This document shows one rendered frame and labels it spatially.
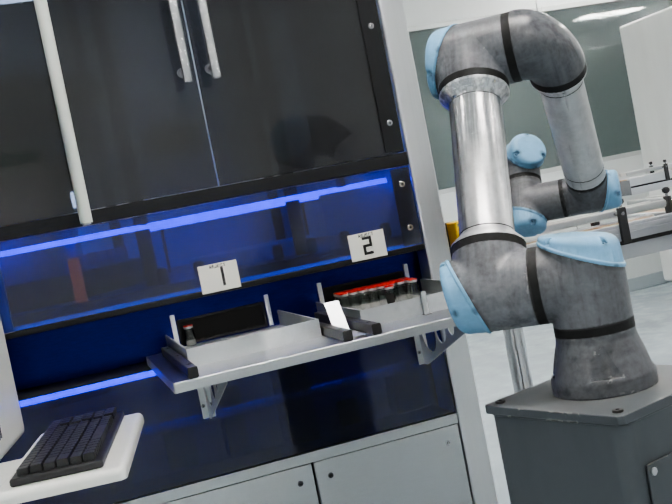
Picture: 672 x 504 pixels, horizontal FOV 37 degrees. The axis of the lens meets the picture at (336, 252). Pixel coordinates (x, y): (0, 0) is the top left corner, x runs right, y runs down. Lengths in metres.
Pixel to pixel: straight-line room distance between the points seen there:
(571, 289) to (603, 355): 0.10
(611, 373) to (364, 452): 0.92
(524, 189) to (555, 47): 0.39
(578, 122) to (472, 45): 0.25
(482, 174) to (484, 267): 0.16
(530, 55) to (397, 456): 1.02
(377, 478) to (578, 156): 0.88
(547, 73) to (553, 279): 0.39
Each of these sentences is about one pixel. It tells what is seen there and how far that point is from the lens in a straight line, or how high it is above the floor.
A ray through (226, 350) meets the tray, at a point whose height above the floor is 0.90.
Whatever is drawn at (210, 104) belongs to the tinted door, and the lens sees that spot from 2.17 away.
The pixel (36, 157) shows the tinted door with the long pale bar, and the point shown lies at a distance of 2.13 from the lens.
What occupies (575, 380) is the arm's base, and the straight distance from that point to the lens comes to 1.46.
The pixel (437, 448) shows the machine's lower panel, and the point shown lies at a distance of 2.32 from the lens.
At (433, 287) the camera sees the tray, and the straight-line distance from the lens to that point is 2.25.
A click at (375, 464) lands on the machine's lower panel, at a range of 2.27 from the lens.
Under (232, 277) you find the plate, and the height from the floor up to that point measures 1.01.
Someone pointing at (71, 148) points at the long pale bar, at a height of 1.33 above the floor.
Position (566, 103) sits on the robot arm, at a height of 1.22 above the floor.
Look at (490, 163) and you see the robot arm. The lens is 1.56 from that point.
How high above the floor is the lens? 1.14
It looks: 3 degrees down
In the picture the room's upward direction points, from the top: 11 degrees counter-clockwise
